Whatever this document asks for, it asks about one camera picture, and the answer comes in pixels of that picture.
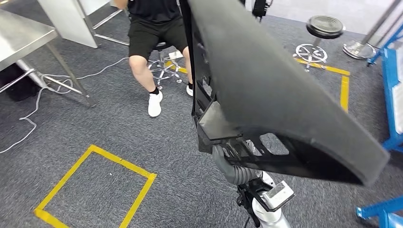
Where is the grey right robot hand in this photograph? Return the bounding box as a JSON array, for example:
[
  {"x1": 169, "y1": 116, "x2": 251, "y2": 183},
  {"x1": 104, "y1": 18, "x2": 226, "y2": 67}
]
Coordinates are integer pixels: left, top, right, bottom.
[{"x1": 245, "y1": 139, "x2": 262, "y2": 157}]

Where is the black plastic plate bracket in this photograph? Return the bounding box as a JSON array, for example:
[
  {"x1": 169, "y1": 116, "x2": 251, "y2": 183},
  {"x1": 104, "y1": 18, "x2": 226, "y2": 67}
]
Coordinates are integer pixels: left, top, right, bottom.
[{"x1": 179, "y1": 0, "x2": 391, "y2": 187}]

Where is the blue metal shelf rack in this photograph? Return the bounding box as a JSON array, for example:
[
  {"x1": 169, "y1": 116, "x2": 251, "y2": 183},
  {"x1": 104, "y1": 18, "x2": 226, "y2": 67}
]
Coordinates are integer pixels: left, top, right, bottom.
[{"x1": 355, "y1": 23, "x2": 403, "y2": 228}]

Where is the stainless steel workbench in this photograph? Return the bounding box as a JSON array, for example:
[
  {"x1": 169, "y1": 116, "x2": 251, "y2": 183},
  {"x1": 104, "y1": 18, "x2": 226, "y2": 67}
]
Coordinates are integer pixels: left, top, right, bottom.
[{"x1": 0, "y1": 9, "x2": 97, "y2": 108}]

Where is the yellow floor tape strip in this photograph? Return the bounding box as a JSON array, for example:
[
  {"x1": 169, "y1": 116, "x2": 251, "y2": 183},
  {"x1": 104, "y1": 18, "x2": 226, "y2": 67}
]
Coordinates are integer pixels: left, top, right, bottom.
[{"x1": 164, "y1": 60, "x2": 190, "y2": 75}]

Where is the yellow floor tape square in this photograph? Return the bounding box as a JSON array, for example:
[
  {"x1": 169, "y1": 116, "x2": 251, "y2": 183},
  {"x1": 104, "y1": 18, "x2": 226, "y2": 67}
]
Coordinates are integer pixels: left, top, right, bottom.
[
  {"x1": 293, "y1": 57, "x2": 351, "y2": 113},
  {"x1": 33, "y1": 144, "x2": 157, "y2": 228}
]

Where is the black stool chrome base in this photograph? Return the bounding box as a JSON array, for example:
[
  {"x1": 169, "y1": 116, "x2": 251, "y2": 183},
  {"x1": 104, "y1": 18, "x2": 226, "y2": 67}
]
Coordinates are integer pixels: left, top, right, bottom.
[
  {"x1": 147, "y1": 41, "x2": 184, "y2": 91},
  {"x1": 293, "y1": 15, "x2": 345, "y2": 73}
]

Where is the chrome barrier stanchion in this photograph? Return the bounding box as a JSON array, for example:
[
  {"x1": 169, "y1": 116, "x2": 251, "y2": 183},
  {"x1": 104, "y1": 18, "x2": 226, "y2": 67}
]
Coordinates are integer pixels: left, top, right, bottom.
[{"x1": 342, "y1": 0, "x2": 403, "y2": 61}]

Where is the large white plastic crate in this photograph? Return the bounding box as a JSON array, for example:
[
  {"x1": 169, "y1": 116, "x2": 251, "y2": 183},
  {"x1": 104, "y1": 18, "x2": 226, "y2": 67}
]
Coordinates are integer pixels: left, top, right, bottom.
[{"x1": 391, "y1": 47, "x2": 403, "y2": 136}]

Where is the person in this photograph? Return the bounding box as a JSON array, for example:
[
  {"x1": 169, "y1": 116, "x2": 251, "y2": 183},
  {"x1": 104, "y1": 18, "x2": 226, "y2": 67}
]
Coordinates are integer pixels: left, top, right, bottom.
[{"x1": 113, "y1": 0, "x2": 195, "y2": 118}]

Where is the white table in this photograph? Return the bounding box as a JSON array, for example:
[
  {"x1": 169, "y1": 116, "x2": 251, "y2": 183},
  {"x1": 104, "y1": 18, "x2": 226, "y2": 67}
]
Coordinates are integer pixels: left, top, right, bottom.
[{"x1": 37, "y1": 0, "x2": 130, "y2": 49}]

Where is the black box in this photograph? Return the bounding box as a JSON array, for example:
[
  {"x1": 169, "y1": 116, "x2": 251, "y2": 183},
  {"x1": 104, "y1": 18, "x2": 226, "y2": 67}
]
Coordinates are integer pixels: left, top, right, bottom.
[{"x1": 0, "y1": 62, "x2": 41, "y2": 102}]

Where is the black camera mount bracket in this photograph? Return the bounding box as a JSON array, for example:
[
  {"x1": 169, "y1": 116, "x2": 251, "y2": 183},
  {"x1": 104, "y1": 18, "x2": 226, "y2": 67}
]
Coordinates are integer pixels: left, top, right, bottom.
[{"x1": 236, "y1": 177, "x2": 276, "y2": 228}]

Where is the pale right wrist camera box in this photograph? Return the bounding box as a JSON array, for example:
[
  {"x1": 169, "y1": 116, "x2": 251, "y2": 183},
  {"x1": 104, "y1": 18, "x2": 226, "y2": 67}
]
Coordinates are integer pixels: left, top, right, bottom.
[{"x1": 260, "y1": 180, "x2": 296, "y2": 209}]

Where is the white floor cable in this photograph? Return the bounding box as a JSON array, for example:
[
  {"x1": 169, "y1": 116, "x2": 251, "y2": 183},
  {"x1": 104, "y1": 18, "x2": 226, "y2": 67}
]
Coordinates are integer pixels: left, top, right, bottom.
[{"x1": 0, "y1": 57, "x2": 130, "y2": 155}]

